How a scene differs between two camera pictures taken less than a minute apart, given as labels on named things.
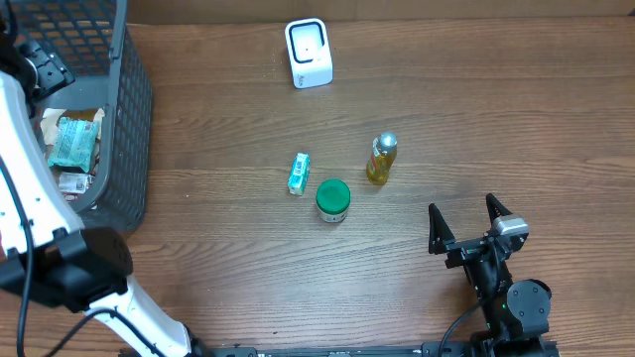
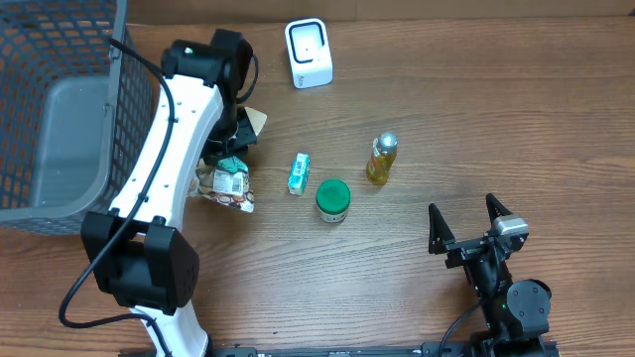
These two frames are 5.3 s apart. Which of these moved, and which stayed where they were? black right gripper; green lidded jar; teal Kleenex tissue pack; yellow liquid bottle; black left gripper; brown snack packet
Moved: brown snack packet; black left gripper
Stayed: black right gripper; yellow liquid bottle; teal Kleenex tissue pack; green lidded jar
